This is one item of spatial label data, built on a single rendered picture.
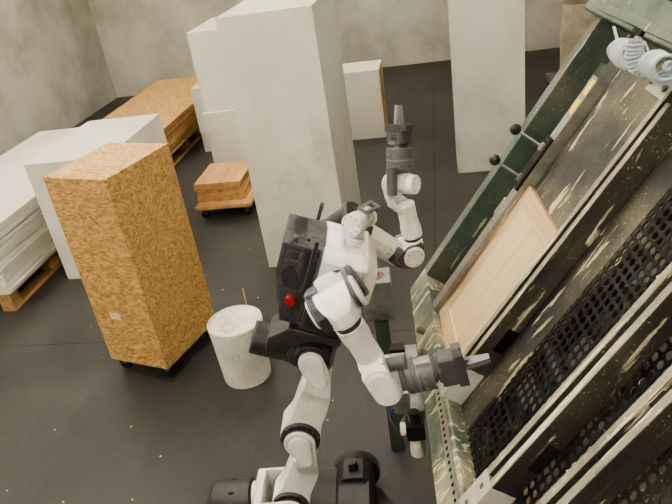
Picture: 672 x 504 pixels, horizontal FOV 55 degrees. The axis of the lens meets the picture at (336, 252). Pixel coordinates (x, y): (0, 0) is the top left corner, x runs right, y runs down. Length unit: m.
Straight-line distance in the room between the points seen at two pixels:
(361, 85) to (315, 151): 2.69
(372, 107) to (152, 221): 3.86
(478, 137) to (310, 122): 2.01
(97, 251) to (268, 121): 1.42
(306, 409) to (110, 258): 1.65
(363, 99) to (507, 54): 1.88
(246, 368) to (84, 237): 1.09
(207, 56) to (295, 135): 2.06
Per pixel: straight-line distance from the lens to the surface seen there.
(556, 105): 2.43
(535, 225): 2.07
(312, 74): 4.16
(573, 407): 1.50
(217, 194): 5.73
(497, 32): 5.60
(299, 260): 1.90
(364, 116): 7.00
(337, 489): 2.79
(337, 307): 1.49
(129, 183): 3.44
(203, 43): 6.14
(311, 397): 2.24
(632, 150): 1.73
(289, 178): 4.41
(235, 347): 3.48
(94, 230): 3.55
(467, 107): 5.73
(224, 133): 6.29
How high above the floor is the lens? 2.25
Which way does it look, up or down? 28 degrees down
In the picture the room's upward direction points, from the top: 9 degrees counter-clockwise
